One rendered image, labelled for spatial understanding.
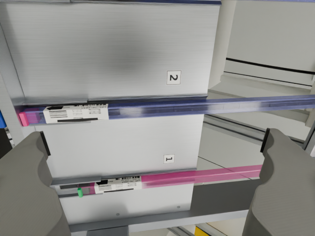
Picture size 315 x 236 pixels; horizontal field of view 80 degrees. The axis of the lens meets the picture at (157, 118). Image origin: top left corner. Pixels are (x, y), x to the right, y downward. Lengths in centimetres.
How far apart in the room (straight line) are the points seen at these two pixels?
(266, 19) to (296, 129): 104
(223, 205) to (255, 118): 189
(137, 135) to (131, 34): 11
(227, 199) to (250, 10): 185
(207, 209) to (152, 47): 27
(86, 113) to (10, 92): 6
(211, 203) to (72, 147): 24
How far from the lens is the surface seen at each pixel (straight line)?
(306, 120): 76
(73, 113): 20
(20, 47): 22
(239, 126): 65
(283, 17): 202
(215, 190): 39
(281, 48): 203
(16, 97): 22
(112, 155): 25
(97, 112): 20
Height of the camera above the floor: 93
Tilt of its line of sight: 31 degrees down
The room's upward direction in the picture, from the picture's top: 110 degrees clockwise
